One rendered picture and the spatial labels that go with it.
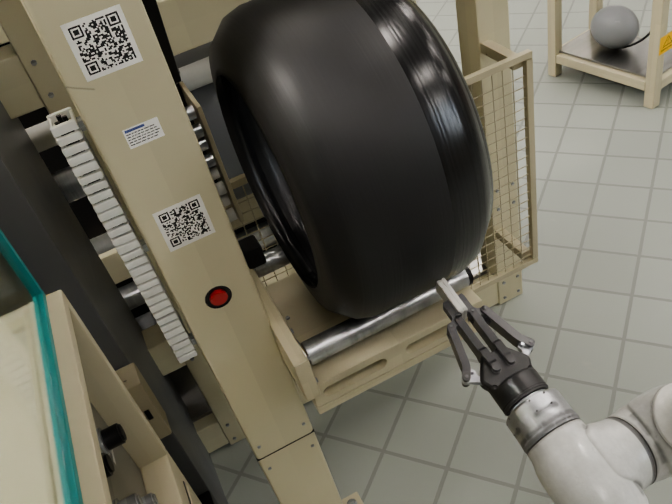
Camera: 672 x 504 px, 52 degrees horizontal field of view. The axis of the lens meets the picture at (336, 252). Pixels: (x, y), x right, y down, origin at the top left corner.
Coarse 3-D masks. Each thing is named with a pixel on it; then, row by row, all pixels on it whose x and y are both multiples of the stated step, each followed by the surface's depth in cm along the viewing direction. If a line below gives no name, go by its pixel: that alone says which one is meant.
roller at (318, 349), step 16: (464, 272) 126; (432, 288) 125; (400, 304) 124; (416, 304) 124; (352, 320) 123; (368, 320) 123; (384, 320) 123; (400, 320) 125; (320, 336) 122; (336, 336) 121; (352, 336) 122; (368, 336) 124; (320, 352) 120; (336, 352) 122
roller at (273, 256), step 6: (276, 246) 144; (264, 252) 143; (270, 252) 142; (276, 252) 142; (282, 252) 142; (270, 258) 142; (276, 258) 142; (282, 258) 142; (264, 264) 141; (270, 264) 141; (276, 264) 142; (282, 264) 143; (258, 270) 141; (264, 270) 141; (270, 270) 142; (258, 276) 143
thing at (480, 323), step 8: (472, 312) 107; (472, 320) 109; (480, 320) 106; (480, 328) 106; (488, 328) 106; (488, 336) 105; (496, 336) 105; (488, 344) 106; (496, 344) 103; (504, 344) 103; (504, 352) 102; (512, 360) 101
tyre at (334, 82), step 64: (256, 0) 105; (320, 0) 99; (384, 0) 97; (256, 64) 95; (320, 64) 92; (384, 64) 93; (448, 64) 96; (256, 128) 139; (320, 128) 91; (384, 128) 92; (448, 128) 94; (256, 192) 135; (320, 192) 93; (384, 192) 93; (448, 192) 97; (320, 256) 101; (384, 256) 98; (448, 256) 105
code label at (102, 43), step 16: (96, 16) 83; (112, 16) 84; (64, 32) 83; (80, 32) 83; (96, 32) 84; (112, 32) 85; (128, 32) 86; (80, 48) 84; (96, 48) 85; (112, 48) 86; (128, 48) 87; (80, 64) 85; (96, 64) 86; (112, 64) 87; (128, 64) 88
